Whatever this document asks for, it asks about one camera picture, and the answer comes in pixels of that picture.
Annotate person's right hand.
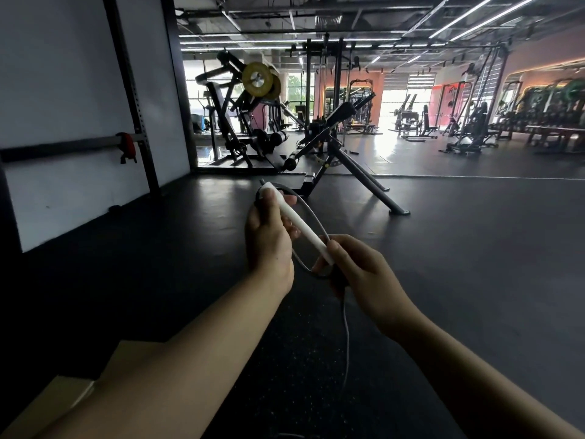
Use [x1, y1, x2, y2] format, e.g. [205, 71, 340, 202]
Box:
[313, 234, 429, 342]

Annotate person's left hand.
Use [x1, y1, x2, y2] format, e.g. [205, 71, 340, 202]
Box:
[245, 189, 301, 298]

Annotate jump rope with white handle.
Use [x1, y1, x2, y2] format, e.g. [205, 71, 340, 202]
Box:
[253, 179, 352, 394]

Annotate person's right forearm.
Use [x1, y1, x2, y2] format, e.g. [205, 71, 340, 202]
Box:
[392, 314, 585, 439]

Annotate person's left forearm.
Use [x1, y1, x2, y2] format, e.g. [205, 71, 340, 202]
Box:
[34, 269, 294, 439]

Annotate black angled lever machine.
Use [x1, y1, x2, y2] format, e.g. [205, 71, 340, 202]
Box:
[281, 101, 411, 216]

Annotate black plate loaded machine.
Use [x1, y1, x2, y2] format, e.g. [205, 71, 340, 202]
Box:
[195, 49, 291, 169]

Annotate black squat rack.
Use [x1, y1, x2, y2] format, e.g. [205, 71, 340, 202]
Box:
[344, 78, 381, 136]

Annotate black seated gym machines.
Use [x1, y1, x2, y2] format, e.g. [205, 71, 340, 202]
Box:
[389, 93, 440, 142]

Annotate large yellow weight plate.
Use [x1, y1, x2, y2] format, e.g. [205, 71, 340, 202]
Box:
[242, 62, 275, 97]

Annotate red barbell collar clamp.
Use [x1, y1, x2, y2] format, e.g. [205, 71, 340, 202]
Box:
[115, 132, 138, 164]

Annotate horizontal ceiling light strip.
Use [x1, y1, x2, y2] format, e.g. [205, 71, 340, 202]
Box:
[179, 33, 316, 39]

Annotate wooden flat bench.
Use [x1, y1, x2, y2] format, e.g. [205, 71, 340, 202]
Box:
[525, 125, 585, 154]

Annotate dumbbell rack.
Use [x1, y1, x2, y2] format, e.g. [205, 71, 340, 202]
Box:
[498, 77, 585, 133]

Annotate long ceiling light strip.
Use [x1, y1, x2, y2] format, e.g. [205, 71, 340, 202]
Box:
[450, 0, 545, 42]
[429, 0, 500, 40]

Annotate wooden plyo box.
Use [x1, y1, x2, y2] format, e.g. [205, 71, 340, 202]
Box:
[0, 340, 166, 439]

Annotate black cable tower rack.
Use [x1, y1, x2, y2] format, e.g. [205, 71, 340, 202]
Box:
[287, 34, 363, 133]

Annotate black cable pulley machine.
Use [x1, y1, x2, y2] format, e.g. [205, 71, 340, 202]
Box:
[440, 43, 509, 155]

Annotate black wall mounted rack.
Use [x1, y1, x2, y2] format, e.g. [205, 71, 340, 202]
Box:
[0, 0, 161, 197]

